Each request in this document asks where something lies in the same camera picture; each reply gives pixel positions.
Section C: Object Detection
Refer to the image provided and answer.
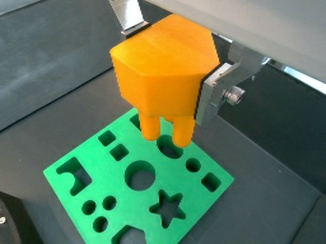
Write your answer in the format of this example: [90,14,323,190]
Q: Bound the black object at corner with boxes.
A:
[0,192,43,244]

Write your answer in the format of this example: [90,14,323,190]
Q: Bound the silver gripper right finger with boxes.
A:
[196,42,268,126]

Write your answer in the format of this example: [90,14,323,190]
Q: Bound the orange three prong block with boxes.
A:
[110,14,220,148]

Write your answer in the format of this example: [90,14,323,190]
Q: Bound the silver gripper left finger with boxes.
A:
[109,0,150,38]

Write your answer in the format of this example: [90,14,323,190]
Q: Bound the green shape sorter board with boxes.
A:
[43,110,234,244]

